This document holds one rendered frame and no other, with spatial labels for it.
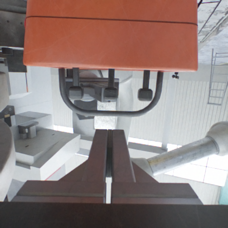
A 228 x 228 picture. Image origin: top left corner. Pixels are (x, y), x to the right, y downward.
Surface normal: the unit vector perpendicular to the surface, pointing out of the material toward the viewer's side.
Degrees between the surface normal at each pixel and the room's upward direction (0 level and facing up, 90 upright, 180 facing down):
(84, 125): 90
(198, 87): 90
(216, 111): 90
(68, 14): 97
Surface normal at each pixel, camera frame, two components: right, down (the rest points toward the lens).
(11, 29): 0.40, 0.24
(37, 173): -0.32, 0.22
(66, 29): 0.02, 0.14
